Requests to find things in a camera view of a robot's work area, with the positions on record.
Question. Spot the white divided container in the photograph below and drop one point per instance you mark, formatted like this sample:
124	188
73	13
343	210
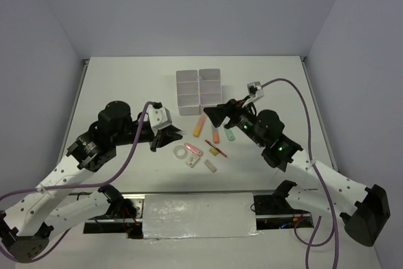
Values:
188	97
210	88

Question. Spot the clear tape roll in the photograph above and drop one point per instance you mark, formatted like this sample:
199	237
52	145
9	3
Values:
180	152

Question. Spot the pink yellow highlighter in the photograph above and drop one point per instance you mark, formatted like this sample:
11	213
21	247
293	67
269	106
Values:
199	125

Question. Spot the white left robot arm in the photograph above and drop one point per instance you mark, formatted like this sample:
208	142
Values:
63	200

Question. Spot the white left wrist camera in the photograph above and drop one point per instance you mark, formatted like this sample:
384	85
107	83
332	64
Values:
159	118

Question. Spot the white red staple box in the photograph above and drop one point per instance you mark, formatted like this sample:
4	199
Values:
192	160

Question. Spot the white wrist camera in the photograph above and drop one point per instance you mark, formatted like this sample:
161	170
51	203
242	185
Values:
255	93
159	118

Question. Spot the red pen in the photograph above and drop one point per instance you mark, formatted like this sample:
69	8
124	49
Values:
216	148

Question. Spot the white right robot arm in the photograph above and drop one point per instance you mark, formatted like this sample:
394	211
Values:
306	183

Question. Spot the small yellow box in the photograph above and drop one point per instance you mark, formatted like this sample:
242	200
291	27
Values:
213	151

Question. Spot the pink utility knife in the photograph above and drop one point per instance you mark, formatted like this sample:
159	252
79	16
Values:
193	149

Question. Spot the clear pen cap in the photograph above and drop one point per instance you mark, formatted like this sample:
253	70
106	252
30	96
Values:
181	131

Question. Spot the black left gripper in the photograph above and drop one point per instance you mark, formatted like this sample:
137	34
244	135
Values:
162	138

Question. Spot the silver foil cover plate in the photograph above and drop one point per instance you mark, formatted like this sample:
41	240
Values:
202	215

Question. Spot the white left divided container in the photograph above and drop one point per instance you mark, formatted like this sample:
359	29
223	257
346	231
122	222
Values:
188	97

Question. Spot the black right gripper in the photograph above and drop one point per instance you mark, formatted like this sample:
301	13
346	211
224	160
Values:
232	109

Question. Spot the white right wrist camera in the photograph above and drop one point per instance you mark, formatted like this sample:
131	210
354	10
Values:
255	93

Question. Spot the white right divided container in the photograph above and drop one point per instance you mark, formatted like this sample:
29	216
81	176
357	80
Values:
210	88

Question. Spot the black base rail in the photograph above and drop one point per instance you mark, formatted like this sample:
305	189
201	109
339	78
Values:
269	211

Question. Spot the white eraser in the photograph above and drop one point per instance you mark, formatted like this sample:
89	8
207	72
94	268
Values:
210	166

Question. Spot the orange highlighter clear cap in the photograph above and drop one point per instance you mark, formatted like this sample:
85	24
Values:
215	135

